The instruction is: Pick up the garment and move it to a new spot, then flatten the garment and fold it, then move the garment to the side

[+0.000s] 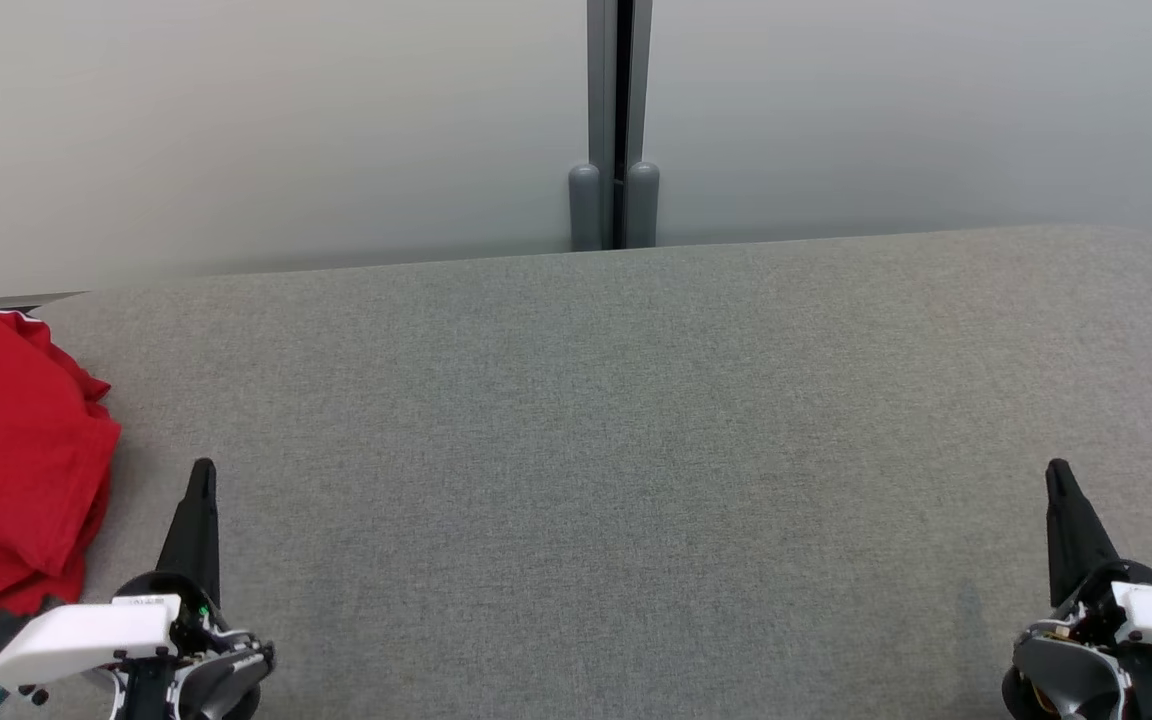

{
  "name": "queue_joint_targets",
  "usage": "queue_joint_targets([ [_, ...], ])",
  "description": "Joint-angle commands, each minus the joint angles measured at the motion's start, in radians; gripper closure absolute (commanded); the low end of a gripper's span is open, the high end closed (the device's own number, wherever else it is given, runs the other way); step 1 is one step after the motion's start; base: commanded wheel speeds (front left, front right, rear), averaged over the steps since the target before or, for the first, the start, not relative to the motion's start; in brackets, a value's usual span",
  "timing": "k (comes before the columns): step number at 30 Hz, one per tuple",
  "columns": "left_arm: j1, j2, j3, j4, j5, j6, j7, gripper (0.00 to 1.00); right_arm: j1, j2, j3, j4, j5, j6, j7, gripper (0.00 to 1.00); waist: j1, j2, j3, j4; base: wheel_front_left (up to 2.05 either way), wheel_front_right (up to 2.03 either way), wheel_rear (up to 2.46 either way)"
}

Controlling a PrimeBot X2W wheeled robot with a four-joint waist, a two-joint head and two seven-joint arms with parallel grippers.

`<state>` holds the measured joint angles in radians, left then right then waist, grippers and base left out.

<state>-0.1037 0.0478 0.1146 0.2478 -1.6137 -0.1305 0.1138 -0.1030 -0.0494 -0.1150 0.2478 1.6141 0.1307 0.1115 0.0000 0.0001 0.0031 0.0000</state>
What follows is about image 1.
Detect grey partition post with feet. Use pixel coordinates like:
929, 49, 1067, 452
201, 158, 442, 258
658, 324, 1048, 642
567, 0, 661, 252

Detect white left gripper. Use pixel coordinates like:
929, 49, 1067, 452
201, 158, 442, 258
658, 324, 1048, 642
0, 459, 229, 691

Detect red basketball jersey white sleeves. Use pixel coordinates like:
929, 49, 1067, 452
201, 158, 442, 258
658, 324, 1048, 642
0, 308, 122, 578

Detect white partition panel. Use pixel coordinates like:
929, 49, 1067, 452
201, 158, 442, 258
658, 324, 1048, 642
0, 0, 593, 303
650, 0, 1152, 248

